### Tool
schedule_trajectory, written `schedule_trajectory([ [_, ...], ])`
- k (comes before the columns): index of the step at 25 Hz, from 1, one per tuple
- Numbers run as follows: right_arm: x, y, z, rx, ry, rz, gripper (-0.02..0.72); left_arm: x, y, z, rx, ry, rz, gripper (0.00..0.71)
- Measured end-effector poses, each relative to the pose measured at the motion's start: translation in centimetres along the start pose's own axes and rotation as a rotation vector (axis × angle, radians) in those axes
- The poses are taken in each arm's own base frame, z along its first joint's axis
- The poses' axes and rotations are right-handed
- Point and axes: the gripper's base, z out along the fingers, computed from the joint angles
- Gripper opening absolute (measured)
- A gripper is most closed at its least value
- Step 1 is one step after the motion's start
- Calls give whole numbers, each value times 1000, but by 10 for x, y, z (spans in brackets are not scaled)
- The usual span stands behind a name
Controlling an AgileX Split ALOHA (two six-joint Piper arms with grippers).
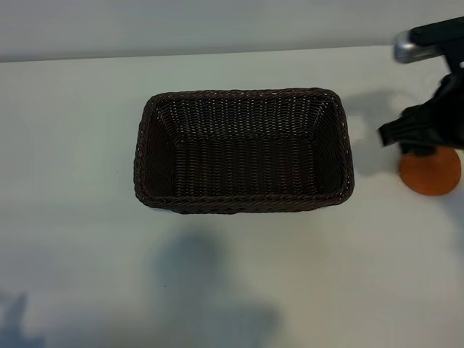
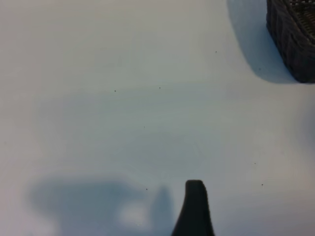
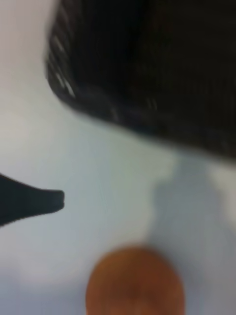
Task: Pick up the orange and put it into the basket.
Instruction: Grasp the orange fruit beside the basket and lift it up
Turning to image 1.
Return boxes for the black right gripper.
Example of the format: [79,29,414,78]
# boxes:
[378,73,458,158]

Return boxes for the orange fruit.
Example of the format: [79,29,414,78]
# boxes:
[399,146,461,197]

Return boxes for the dark brown wicker basket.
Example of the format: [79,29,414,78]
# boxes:
[133,86,355,215]

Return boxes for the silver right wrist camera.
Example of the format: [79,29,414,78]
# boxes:
[392,30,449,65]

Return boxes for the black right camera bracket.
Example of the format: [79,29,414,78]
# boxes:
[407,15,464,74]

